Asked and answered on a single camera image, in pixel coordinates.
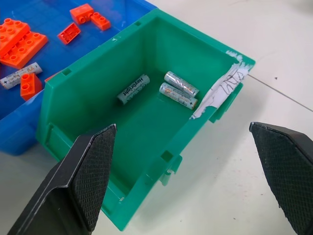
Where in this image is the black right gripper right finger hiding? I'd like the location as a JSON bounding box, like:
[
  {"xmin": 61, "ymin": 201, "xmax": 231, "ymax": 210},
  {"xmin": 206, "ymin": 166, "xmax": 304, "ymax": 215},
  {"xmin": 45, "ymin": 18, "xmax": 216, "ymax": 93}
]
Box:
[{"xmin": 249, "ymin": 121, "xmax": 313, "ymax": 235}]

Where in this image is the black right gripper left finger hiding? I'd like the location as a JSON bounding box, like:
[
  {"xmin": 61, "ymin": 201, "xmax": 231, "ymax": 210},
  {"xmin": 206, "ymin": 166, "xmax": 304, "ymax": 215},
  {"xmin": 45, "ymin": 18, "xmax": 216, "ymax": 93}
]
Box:
[{"xmin": 6, "ymin": 123, "xmax": 118, "ymax": 235}]

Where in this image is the green plastic storage bin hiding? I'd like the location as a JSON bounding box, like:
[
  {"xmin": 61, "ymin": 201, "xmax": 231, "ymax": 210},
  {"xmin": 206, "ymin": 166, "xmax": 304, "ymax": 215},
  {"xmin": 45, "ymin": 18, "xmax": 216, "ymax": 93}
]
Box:
[{"xmin": 36, "ymin": 8, "xmax": 256, "ymax": 232}]

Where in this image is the white paper label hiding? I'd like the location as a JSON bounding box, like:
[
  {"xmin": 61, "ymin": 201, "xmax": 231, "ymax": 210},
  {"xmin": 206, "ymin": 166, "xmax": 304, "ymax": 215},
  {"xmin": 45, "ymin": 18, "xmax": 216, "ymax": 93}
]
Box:
[{"xmin": 189, "ymin": 50, "xmax": 251, "ymax": 120}]

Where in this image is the white Heybright AA battery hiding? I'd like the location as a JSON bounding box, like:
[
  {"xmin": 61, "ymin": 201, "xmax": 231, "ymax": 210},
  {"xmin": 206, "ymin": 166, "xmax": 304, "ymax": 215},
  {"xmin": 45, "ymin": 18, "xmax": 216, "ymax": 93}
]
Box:
[{"xmin": 116, "ymin": 74, "xmax": 151, "ymax": 106}]

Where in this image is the small orange brick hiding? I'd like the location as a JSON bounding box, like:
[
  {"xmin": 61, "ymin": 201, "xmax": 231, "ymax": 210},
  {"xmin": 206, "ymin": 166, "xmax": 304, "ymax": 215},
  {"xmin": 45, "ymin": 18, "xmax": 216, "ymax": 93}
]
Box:
[{"xmin": 20, "ymin": 72, "xmax": 43, "ymax": 101}]

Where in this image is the blue plastic storage bin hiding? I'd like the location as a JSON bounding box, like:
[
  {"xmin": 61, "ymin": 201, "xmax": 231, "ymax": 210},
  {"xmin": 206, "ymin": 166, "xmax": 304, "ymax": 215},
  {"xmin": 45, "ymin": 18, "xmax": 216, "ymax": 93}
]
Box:
[{"xmin": 0, "ymin": 0, "xmax": 158, "ymax": 156}]

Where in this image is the silver AA battery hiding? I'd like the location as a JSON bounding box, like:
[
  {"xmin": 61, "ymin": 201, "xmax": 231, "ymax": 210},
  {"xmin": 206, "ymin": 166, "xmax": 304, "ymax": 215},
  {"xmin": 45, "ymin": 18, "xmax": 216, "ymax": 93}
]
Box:
[
  {"xmin": 164, "ymin": 70, "xmax": 200, "ymax": 96},
  {"xmin": 159, "ymin": 82, "xmax": 199, "ymax": 110}
]

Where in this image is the orange flat building plate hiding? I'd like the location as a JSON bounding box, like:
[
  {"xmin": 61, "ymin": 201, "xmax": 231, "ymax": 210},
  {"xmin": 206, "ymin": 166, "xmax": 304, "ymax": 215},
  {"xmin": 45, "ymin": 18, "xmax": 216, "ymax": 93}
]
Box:
[{"xmin": 0, "ymin": 31, "xmax": 48, "ymax": 70}]

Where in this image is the orange plastic building brick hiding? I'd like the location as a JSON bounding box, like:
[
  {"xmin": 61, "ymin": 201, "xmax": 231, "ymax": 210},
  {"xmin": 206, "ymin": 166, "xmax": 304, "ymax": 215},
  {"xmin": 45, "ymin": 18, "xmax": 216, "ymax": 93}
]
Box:
[{"xmin": 0, "ymin": 18, "xmax": 30, "ymax": 60}]

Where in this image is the orange brick pair top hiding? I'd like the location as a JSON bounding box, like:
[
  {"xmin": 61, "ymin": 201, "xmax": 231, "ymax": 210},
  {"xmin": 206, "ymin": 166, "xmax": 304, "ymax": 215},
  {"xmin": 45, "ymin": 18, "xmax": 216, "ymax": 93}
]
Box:
[{"xmin": 69, "ymin": 3, "xmax": 95, "ymax": 25}]

